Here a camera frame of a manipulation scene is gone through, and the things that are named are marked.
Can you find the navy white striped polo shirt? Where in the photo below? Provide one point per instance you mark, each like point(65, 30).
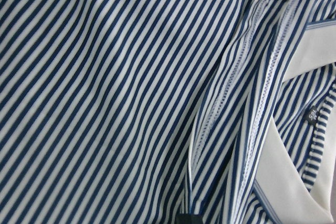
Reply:
point(131, 111)

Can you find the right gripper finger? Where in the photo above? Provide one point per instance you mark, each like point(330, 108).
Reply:
point(188, 218)

